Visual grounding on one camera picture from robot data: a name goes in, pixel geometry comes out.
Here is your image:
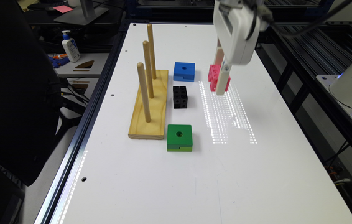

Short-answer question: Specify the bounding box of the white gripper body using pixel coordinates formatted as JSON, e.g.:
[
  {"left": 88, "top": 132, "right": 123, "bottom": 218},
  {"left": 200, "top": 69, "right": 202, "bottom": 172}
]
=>
[{"left": 213, "top": 0, "right": 272, "bottom": 65}]

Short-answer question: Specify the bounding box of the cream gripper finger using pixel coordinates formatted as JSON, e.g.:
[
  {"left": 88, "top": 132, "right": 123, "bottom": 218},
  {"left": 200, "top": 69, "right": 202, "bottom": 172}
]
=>
[
  {"left": 213, "top": 39, "right": 224, "bottom": 65},
  {"left": 215, "top": 60, "right": 232, "bottom": 95}
]

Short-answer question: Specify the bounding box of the pink linking cube block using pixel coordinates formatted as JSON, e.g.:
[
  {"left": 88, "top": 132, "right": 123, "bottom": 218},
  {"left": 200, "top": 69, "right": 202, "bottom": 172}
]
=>
[{"left": 208, "top": 65, "right": 221, "bottom": 92}]

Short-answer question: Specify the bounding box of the blue square block with hole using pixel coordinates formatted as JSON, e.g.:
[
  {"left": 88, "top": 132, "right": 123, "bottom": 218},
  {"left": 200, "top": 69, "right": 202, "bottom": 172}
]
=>
[{"left": 173, "top": 62, "right": 195, "bottom": 82}]

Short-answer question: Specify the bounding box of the black linking cube block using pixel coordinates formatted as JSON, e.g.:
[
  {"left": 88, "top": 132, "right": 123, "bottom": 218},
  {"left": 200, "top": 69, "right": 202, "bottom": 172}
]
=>
[{"left": 173, "top": 86, "right": 188, "bottom": 109}]

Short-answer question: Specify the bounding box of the rear wooden peg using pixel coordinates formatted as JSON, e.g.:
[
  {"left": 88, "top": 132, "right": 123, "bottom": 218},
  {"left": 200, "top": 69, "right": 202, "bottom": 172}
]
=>
[{"left": 147, "top": 23, "right": 157, "bottom": 80}]

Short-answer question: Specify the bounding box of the wooden peg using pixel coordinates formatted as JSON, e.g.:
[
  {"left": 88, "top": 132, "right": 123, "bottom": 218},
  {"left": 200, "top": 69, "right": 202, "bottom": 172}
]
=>
[
  {"left": 147, "top": 23, "right": 157, "bottom": 80},
  {"left": 137, "top": 62, "right": 151, "bottom": 123},
  {"left": 142, "top": 40, "right": 154, "bottom": 98}
]

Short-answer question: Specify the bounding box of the middle wooden peg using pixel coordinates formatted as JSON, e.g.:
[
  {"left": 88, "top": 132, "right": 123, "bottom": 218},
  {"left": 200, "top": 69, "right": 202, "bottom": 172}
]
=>
[{"left": 142, "top": 40, "right": 154, "bottom": 98}]

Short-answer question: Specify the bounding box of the green square block with hole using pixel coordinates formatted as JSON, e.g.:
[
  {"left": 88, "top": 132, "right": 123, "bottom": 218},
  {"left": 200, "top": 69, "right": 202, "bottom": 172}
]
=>
[{"left": 167, "top": 124, "right": 193, "bottom": 152}]

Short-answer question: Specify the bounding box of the front wooden peg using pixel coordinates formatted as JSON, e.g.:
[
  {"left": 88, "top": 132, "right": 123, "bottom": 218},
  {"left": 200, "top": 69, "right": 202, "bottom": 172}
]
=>
[{"left": 137, "top": 62, "right": 151, "bottom": 123}]

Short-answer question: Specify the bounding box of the wooden peg board base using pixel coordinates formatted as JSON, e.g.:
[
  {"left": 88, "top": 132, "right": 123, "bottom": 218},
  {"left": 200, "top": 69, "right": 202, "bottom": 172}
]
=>
[{"left": 128, "top": 70, "right": 169, "bottom": 140}]

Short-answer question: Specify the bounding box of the grey monitor stand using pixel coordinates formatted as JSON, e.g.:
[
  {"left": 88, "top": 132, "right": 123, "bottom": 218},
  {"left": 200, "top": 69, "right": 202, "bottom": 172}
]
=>
[{"left": 54, "top": 0, "right": 108, "bottom": 26}]

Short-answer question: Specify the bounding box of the white lotion pump bottle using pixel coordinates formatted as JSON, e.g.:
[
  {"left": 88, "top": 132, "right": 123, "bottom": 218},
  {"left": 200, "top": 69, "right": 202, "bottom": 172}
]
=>
[{"left": 62, "top": 30, "right": 81, "bottom": 62}]

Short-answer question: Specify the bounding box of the pink sticky note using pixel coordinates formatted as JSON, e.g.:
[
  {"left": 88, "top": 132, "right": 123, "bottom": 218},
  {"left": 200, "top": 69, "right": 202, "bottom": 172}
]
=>
[{"left": 54, "top": 5, "right": 73, "bottom": 14}]

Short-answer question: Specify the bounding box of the blue tool on side table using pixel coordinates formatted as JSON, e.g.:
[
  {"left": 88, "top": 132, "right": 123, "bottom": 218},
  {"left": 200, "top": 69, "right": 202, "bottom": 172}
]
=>
[{"left": 48, "top": 54, "right": 70, "bottom": 68}]

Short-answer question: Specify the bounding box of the black office chair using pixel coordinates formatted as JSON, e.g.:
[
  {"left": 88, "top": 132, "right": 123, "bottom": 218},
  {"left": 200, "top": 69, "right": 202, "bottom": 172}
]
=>
[{"left": 0, "top": 0, "right": 85, "bottom": 187}]

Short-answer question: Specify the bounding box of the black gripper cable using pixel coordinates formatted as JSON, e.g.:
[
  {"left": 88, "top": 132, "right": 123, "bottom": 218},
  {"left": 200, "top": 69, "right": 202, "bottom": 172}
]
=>
[{"left": 246, "top": 0, "right": 352, "bottom": 41}]

